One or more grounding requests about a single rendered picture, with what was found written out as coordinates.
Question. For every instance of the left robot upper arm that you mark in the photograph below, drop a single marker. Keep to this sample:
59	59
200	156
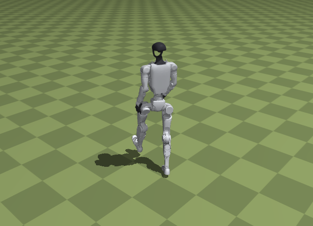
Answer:
144	70

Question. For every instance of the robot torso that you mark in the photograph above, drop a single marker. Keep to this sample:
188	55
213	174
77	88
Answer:
159	81

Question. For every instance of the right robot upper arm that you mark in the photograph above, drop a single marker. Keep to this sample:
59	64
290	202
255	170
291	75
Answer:
173	76

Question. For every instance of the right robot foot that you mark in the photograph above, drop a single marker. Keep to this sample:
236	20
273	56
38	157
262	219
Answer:
165	170

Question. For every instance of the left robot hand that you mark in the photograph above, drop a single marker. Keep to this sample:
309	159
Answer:
138	108

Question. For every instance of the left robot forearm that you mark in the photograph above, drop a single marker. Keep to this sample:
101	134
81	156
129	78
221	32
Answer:
140	96

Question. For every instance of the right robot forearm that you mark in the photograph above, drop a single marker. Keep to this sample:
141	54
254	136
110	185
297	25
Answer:
169	89

